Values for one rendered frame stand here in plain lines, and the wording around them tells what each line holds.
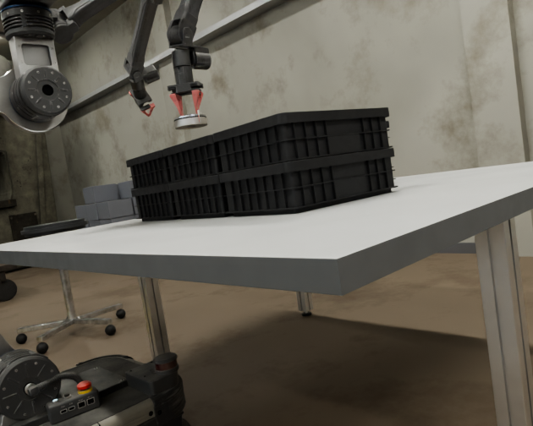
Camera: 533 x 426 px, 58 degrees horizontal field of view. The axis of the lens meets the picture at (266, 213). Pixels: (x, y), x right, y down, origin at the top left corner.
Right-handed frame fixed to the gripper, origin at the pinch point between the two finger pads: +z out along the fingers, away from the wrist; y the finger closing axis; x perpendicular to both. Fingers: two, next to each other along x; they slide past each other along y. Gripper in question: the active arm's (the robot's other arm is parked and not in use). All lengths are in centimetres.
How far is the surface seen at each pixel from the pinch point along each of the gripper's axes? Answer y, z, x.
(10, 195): 418, 7, -491
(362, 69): -78, -51, -268
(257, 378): -3, 103, -32
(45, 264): 27, 36, 48
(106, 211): 243, 45, -422
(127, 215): 221, 53, -434
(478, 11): -151, -65, -198
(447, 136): -131, 14, -226
